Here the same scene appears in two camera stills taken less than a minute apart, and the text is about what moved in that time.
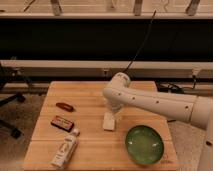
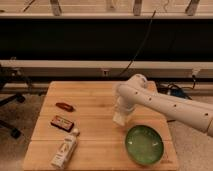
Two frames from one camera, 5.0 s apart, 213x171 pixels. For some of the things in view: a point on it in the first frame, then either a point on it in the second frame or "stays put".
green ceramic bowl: x=144 y=145 stays put
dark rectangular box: x=62 y=123 stays put
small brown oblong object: x=65 y=107 stays put
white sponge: x=108 y=122 -> x=118 y=119
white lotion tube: x=65 y=150 stays put
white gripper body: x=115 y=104 -> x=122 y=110
